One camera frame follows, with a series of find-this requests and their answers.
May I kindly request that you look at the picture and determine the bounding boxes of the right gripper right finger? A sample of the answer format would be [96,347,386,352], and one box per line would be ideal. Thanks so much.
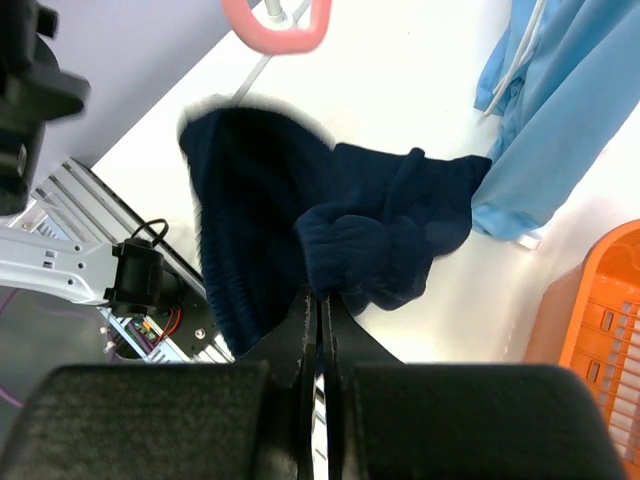
[319,294,402,479]

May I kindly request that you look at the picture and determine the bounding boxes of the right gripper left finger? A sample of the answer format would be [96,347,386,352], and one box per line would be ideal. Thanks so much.
[239,289,318,479]

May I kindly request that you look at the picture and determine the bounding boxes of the navy blue shorts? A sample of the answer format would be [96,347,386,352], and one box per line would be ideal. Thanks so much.
[179,106,491,357]

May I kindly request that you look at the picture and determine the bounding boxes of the pink hanger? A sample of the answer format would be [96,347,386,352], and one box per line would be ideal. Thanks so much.
[221,0,332,55]

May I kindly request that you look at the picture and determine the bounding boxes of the light blue shorts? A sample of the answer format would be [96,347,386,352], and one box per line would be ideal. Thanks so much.
[472,1,639,241]

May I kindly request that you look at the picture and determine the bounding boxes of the orange plastic basket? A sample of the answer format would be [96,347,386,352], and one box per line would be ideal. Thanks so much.
[522,218,640,464]

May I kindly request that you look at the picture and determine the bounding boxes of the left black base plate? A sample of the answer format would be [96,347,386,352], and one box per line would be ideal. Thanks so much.
[121,219,229,364]

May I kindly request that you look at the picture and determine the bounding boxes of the aluminium mounting rail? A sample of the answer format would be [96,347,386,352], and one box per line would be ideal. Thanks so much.
[4,158,236,365]

